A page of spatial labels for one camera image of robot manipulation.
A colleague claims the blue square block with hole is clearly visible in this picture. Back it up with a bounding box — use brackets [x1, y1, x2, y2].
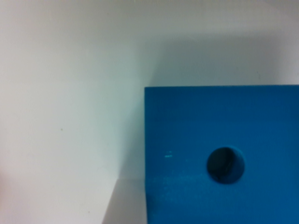
[145, 85, 299, 224]

